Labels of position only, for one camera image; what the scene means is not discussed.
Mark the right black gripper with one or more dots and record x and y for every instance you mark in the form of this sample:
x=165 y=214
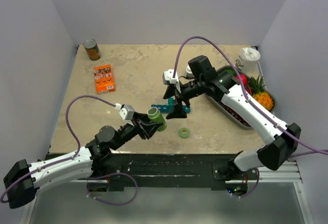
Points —
x=177 y=112

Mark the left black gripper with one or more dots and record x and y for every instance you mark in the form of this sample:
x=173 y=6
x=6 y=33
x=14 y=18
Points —
x=147 y=129

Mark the green pill bottle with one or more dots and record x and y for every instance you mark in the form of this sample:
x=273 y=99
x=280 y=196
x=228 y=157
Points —
x=156 y=116

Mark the teal weekly pill organizer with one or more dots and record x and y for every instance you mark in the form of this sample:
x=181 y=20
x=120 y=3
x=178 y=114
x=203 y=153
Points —
x=163 y=108

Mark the green bottle cap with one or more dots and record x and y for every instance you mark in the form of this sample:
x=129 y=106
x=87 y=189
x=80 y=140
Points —
x=184 y=133

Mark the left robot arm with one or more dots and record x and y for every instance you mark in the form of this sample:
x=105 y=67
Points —
x=24 y=181

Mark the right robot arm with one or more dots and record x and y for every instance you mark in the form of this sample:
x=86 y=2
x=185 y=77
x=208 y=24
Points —
x=280 y=138

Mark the white capped dark pill bottle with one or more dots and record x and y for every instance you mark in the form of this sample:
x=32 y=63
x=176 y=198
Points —
x=188 y=73

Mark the dark grey fruit tray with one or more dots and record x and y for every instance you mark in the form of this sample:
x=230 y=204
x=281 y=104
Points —
x=220 y=107

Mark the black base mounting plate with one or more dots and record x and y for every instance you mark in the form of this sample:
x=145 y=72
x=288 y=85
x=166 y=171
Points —
x=169 y=171

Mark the orange cardboard box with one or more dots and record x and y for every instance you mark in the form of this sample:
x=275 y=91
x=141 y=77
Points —
x=104 y=79

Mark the dark toy grapes bunch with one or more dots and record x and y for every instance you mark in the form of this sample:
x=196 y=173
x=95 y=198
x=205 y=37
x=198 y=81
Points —
x=236 y=116

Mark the green toy lime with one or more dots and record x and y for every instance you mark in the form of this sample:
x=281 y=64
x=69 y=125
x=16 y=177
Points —
x=230 y=71

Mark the red toy apple right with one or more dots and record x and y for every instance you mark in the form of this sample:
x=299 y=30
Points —
x=242 y=78

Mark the white paper cup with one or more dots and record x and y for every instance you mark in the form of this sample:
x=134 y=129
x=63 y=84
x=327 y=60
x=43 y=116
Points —
x=247 y=59

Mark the tin food can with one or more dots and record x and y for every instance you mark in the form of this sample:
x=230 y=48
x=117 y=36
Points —
x=92 y=49

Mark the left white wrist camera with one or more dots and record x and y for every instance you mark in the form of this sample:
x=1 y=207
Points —
x=126 y=112

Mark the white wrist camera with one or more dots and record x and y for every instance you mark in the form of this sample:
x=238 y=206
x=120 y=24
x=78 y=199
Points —
x=126 y=112
x=169 y=79

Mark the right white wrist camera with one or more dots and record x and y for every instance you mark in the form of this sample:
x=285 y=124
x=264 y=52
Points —
x=169 y=79

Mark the aluminium frame rail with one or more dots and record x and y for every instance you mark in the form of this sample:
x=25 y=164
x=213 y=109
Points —
x=278 y=197

